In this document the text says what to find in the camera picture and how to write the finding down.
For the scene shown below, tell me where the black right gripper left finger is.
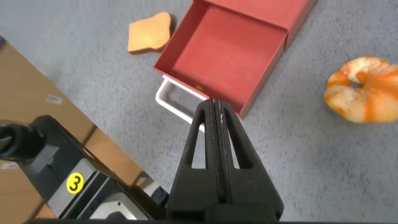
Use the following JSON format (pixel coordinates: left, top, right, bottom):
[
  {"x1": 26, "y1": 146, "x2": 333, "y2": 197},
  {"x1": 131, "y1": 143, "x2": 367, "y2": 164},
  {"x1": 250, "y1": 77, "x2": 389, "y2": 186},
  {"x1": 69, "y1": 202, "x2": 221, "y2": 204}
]
[{"x1": 166, "y1": 97, "x2": 223, "y2": 222}]

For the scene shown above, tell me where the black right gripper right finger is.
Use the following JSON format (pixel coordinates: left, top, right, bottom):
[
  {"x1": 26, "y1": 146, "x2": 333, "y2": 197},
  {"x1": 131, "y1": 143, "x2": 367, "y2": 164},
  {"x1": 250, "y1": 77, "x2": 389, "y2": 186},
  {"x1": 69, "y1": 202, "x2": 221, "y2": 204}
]
[{"x1": 217, "y1": 97, "x2": 284, "y2": 222}]

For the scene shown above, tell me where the red drawer with white handle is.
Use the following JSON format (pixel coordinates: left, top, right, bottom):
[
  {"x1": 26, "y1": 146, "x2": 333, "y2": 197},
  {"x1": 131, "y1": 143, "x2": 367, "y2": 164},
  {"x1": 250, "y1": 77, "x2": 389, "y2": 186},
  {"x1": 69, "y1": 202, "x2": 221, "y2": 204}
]
[{"x1": 153, "y1": 0, "x2": 289, "y2": 133}]

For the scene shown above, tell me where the black grey robot base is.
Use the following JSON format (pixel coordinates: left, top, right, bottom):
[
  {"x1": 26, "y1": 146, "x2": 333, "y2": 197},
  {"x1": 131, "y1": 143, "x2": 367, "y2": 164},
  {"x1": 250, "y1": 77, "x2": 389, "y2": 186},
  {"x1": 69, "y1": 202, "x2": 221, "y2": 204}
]
[{"x1": 0, "y1": 114, "x2": 170, "y2": 222}]

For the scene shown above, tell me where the orange swirl bagel bread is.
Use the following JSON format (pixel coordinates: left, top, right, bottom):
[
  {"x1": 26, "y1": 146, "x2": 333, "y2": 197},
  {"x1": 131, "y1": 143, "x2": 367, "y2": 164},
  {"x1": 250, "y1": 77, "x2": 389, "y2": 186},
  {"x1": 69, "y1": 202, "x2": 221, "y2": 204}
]
[{"x1": 323, "y1": 55, "x2": 398, "y2": 124}]

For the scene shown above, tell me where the toast bread slice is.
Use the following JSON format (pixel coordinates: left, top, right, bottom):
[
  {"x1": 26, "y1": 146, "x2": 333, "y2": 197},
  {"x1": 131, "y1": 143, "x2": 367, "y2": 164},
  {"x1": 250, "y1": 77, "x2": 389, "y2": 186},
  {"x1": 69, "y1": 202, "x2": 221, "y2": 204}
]
[{"x1": 127, "y1": 11, "x2": 174, "y2": 55}]

